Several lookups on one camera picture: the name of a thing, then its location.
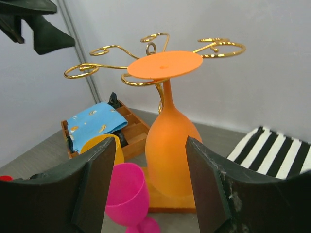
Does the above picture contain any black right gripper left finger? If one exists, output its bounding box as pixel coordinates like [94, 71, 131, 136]
[0, 138, 116, 233]

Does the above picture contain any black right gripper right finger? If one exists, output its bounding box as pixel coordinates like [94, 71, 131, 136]
[186, 137, 311, 233]

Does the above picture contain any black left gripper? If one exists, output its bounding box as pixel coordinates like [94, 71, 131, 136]
[0, 0, 75, 55]

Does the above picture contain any orange plastic wine glass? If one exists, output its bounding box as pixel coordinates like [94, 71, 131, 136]
[127, 50, 203, 197]

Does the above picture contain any gold wire glass rack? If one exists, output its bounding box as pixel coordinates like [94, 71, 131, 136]
[64, 33, 247, 214]

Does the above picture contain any pink plastic wine glass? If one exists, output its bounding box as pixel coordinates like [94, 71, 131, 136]
[105, 163, 161, 233]

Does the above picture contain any yellow plastic wine glass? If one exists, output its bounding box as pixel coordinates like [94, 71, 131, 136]
[80, 133, 125, 166]

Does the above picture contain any red plastic wine glass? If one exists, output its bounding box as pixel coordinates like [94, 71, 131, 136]
[0, 175, 14, 181]

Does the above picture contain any black white striped cloth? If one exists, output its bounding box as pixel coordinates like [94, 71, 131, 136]
[227, 126, 311, 180]

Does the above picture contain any black item in tray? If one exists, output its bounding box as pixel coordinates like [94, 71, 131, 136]
[113, 130, 128, 148]

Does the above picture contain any blue patterned cloth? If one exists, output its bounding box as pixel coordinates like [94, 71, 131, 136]
[67, 102, 128, 153]

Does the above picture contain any wooden compartment tray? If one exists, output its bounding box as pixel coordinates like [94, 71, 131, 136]
[61, 101, 149, 164]

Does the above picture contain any dark patterned cloth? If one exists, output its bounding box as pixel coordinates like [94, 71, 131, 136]
[108, 92, 122, 109]

